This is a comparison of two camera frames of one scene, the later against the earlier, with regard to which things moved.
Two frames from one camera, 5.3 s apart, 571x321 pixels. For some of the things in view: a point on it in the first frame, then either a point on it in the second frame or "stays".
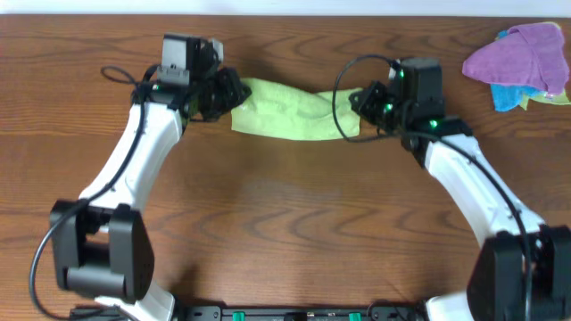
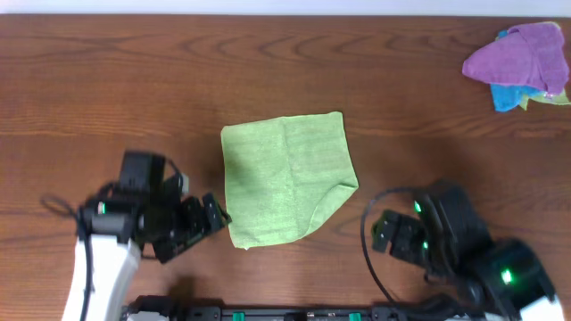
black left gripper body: [227, 92] → [188, 224]
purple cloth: [530, 55] stays
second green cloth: [559, 99] stays
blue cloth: [508, 96] stays
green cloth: [273, 109] → [285, 177]
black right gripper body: [381, 106] → [411, 244]
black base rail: [373, 312] stays
